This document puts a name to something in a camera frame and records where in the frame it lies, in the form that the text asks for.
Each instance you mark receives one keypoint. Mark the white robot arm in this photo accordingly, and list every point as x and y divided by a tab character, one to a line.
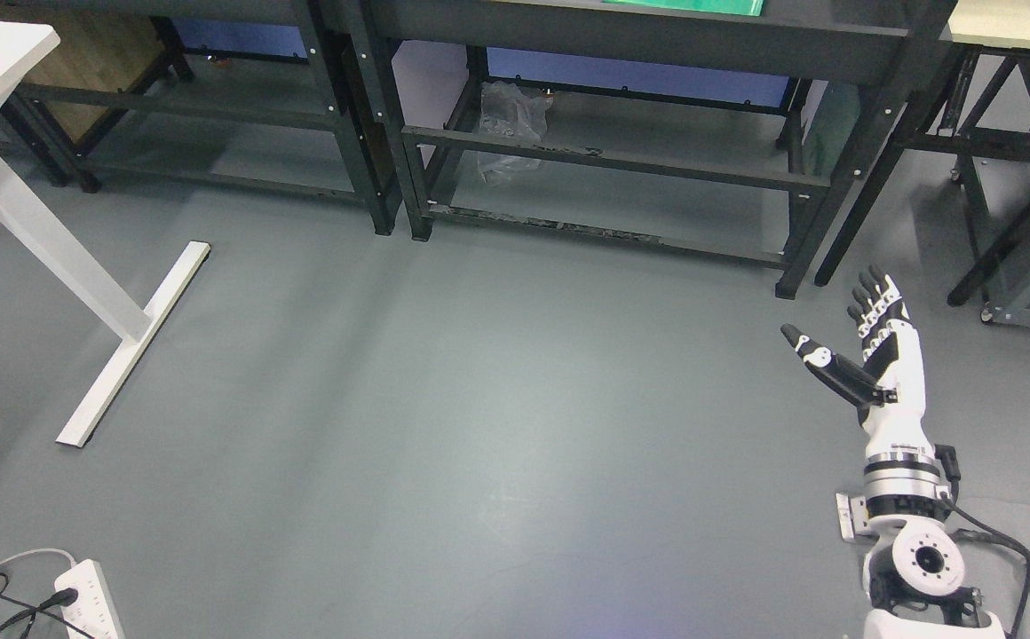
913	572

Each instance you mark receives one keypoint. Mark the white power strip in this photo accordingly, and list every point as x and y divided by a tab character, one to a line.
93	613

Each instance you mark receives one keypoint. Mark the green plastic tray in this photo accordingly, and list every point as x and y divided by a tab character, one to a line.
744	8

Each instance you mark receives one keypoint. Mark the left black metal shelf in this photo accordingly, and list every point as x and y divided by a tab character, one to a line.
263	95

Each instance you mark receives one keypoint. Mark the black metal shelf rack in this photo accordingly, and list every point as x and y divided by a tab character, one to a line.
795	104

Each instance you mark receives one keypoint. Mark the clear plastic bag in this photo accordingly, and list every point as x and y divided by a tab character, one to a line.
509	111

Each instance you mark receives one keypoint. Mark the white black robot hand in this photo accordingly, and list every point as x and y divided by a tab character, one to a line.
887	388

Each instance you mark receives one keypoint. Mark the right cart with casters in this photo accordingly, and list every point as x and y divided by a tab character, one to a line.
976	108

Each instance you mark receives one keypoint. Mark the white standing desk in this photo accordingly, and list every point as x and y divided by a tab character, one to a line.
22	47

